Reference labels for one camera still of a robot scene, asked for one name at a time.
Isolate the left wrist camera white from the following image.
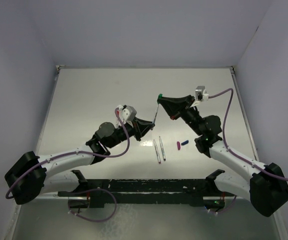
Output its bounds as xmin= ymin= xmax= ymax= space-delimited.
xmin=117 ymin=105 xmax=137 ymax=122

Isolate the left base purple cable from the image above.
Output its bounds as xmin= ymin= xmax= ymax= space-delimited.
xmin=67 ymin=187 xmax=117 ymax=222

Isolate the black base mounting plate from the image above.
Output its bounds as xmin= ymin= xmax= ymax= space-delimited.
xmin=58 ymin=169 xmax=225 ymax=208

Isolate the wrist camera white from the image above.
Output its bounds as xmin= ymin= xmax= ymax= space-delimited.
xmin=195 ymin=85 xmax=209 ymax=103
xmin=117 ymin=105 xmax=137 ymax=122

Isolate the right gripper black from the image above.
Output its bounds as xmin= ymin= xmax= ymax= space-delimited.
xmin=158 ymin=95 xmax=204 ymax=136

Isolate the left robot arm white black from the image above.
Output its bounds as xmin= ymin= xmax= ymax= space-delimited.
xmin=4 ymin=117 xmax=155 ymax=205

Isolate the blue pen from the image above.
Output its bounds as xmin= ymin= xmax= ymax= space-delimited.
xmin=159 ymin=136 xmax=166 ymax=161

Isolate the green pen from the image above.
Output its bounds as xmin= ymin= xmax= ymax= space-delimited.
xmin=152 ymin=104 xmax=159 ymax=124

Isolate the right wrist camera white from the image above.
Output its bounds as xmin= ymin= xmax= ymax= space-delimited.
xmin=195 ymin=85 xmax=209 ymax=103

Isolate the red pen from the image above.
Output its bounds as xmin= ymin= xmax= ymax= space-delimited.
xmin=115 ymin=110 xmax=119 ymax=128

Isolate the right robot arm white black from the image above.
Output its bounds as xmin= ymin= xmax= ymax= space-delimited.
xmin=157 ymin=95 xmax=288 ymax=217

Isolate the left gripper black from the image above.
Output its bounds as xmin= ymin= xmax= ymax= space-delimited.
xmin=107 ymin=116 xmax=154 ymax=149

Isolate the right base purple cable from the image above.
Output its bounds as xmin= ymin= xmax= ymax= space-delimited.
xmin=207 ymin=191 xmax=238 ymax=215

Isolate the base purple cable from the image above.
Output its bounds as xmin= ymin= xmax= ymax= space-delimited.
xmin=207 ymin=191 xmax=238 ymax=215
xmin=67 ymin=187 xmax=117 ymax=222

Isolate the purple pen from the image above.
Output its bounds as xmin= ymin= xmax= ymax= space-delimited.
xmin=153 ymin=139 xmax=161 ymax=164

